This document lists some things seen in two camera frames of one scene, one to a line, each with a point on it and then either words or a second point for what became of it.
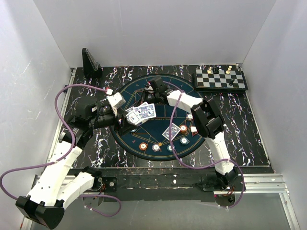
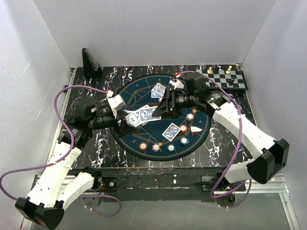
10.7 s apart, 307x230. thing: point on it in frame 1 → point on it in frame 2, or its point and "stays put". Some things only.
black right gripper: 143,97 → 164,107
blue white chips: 190,117 stays put
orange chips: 183,129 stays put
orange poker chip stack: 143,146 stays put
